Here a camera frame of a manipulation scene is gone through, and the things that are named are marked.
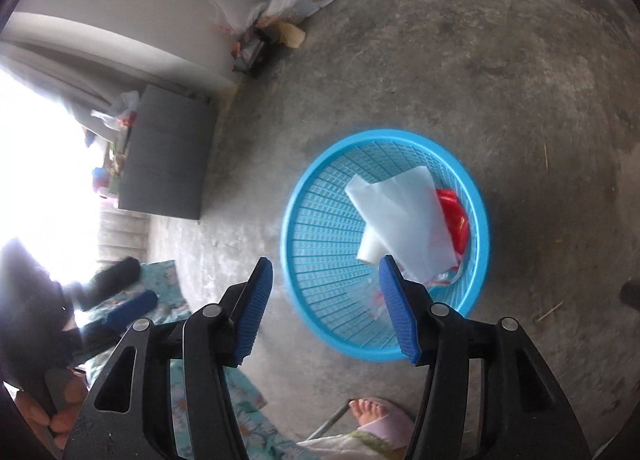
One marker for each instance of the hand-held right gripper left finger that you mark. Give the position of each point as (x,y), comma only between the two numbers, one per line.
(252,310)

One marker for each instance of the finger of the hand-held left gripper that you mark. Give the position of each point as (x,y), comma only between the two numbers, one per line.
(112,277)
(132,307)

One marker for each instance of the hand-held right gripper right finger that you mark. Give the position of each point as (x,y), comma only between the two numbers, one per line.
(400,310)

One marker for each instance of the clear red-printed plastic bag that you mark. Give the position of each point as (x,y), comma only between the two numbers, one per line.
(442,276)

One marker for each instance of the blue plastic basket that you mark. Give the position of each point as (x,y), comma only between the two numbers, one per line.
(320,240)

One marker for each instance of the white translucent plastic bag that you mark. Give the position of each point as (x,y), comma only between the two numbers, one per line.
(400,210)

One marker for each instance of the red plastic bag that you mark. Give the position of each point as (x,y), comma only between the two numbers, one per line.
(455,220)

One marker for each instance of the person's left hand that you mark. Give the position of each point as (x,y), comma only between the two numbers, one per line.
(72,390)

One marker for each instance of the floral teal blanket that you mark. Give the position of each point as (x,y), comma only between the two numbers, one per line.
(167,290)

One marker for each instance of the person's bare foot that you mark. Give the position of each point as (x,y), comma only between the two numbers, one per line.
(367,412)

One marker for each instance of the pile of small boxes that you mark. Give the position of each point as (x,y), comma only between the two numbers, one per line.
(116,160)

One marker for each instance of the pink slipper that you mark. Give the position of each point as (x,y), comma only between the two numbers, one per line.
(395,427)

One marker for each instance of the grey cabinet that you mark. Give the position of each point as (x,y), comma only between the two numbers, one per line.
(165,165)

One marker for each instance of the grey metal rod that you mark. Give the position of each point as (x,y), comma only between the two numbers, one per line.
(327,422)

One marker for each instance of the grey curtain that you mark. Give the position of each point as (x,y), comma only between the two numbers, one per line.
(100,75)

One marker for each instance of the black red packet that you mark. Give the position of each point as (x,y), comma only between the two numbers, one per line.
(252,52)

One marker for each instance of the brown cardboard piece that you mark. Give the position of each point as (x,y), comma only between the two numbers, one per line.
(292,35)

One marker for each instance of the white red-printed plastic bag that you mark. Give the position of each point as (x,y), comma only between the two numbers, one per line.
(240,7)

